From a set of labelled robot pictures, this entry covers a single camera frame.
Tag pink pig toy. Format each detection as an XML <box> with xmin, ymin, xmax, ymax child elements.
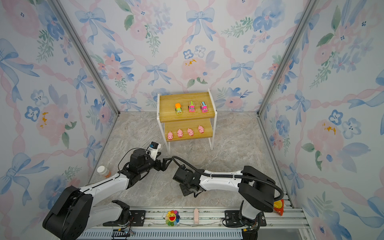
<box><xmin>187</xmin><ymin>129</ymin><xmax>194</xmax><ymax>137</ymax></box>
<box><xmin>167</xmin><ymin>131</ymin><xmax>174</xmax><ymax>141</ymax></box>
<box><xmin>198</xmin><ymin>126</ymin><xmax>205</xmax><ymax>134</ymax></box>
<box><xmin>177</xmin><ymin>129</ymin><xmax>184</xmax><ymax>138</ymax></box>

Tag orange green toy car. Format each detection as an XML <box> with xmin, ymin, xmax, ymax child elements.
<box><xmin>175</xmin><ymin>103</ymin><xmax>183</xmax><ymax>115</ymax></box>

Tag green pink toy truck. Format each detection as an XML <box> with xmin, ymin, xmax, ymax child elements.
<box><xmin>188</xmin><ymin>101</ymin><xmax>196</xmax><ymax>113</ymax></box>

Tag blue pink toy truck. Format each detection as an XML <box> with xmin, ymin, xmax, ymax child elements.
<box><xmin>201</xmin><ymin>102</ymin><xmax>208</xmax><ymax>113</ymax></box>

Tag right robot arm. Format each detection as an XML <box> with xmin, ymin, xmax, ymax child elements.
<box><xmin>161</xmin><ymin>156</ymin><xmax>285</xmax><ymax>225</ymax></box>

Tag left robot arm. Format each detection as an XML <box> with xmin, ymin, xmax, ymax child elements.
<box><xmin>43</xmin><ymin>148</ymin><xmax>163</xmax><ymax>240</ymax></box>

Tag white wooden two-tier shelf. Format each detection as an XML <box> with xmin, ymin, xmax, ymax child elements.
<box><xmin>157</xmin><ymin>90</ymin><xmax>218</xmax><ymax>154</ymax></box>

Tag rainbow smiling flower toy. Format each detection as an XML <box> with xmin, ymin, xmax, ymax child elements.
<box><xmin>165</xmin><ymin>210</ymin><xmax>180</xmax><ymax>227</ymax></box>

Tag white cap orange bottle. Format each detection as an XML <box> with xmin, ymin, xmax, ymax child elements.
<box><xmin>97</xmin><ymin>166</ymin><xmax>112</xmax><ymax>178</ymax></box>

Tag red orange toy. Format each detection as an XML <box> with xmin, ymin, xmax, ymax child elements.
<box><xmin>274</xmin><ymin>199</ymin><xmax>285</xmax><ymax>216</ymax></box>

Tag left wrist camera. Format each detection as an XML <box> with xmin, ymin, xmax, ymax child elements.
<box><xmin>148</xmin><ymin>142</ymin><xmax>162</xmax><ymax>160</ymax></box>

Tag pink block on rail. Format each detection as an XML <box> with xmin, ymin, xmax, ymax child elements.
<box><xmin>194</xmin><ymin>209</ymin><xmax>200</xmax><ymax>225</ymax></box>

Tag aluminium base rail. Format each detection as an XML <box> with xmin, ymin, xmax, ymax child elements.
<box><xmin>76</xmin><ymin>208</ymin><xmax>315</xmax><ymax>240</ymax></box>

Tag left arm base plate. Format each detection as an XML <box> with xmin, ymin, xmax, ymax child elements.
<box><xmin>103</xmin><ymin>210</ymin><xmax>146</xmax><ymax>227</ymax></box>

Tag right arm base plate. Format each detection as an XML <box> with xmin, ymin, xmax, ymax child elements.
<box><xmin>223</xmin><ymin>210</ymin><xmax>267</xmax><ymax>228</ymax></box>

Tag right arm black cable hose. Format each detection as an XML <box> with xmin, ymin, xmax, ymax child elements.
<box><xmin>170</xmin><ymin>155</ymin><xmax>285</xmax><ymax>202</ymax></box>

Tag aluminium corner post left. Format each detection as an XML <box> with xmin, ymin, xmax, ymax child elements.
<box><xmin>48</xmin><ymin>0</ymin><xmax>120</xmax><ymax>116</ymax></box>

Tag aluminium corner post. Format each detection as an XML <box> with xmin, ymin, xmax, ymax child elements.
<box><xmin>48</xmin><ymin>0</ymin><xmax>120</xmax><ymax>116</ymax></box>
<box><xmin>257</xmin><ymin>0</ymin><xmax>319</xmax><ymax>118</ymax></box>

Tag aluminium corner post right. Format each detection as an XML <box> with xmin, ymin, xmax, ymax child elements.
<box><xmin>257</xmin><ymin>0</ymin><xmax>319</xmax><ymax>118</ymax></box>

